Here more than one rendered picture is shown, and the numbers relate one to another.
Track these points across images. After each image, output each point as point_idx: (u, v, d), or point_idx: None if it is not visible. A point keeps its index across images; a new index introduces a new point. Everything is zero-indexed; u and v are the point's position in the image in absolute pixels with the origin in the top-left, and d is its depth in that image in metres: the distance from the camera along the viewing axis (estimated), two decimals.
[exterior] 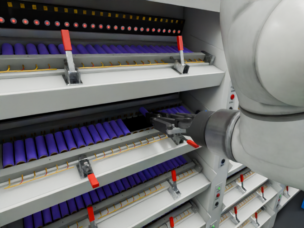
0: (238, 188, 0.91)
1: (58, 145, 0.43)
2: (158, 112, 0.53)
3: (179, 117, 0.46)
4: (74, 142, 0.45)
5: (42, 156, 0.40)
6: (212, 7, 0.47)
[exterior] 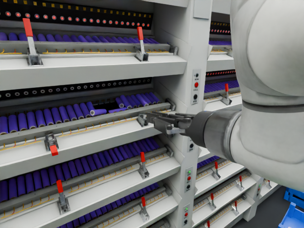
0: (213, 175, 0.96)
1: (28, 122, 0.49)
2: (157, 112, 0.53)
3: (179, 117, 0.46)
4: (44, 120, 0.50)
5: (12, 131, 0.45)
6: (169, 2, 0.52)
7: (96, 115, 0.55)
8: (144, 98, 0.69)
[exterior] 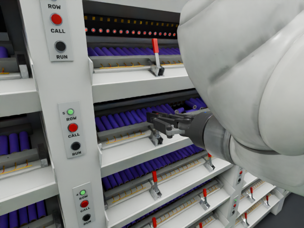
0: None
1: (130, 120, 0.59)
2: (158, 112, 0.53)
3: (179, 117, 0.46)
4: (141, 119, 0.60)
5: None
6: None
7: None
8: None
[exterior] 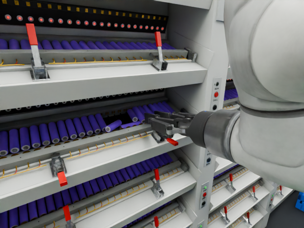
0: (227, 188, 0.90)
1: (30, 138, 0.43)
2: (160, 112, 0.53)
3: (180, 117, 0.46)
4: (48, 136, 0.45)
5: (13, 154, 0.39)
6: (191, 3, 0.46)
7: (107, 126, 0.50)
8: (158, 109, 0.63)
